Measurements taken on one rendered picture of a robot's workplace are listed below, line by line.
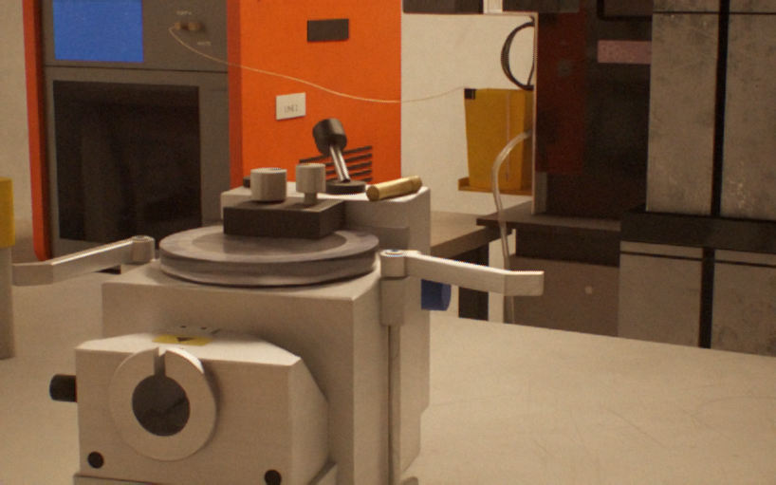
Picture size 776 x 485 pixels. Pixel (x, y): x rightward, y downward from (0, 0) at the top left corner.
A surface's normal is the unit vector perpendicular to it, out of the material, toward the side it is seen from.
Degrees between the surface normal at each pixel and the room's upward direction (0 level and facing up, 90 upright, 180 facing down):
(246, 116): 90
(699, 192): 90
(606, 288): 90
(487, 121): 93
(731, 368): 0
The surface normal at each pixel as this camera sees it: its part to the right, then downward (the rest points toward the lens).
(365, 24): 0.88, 0.09
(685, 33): -0.47, 0.16
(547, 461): 0.00, -0.98
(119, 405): -0.28, 0.18
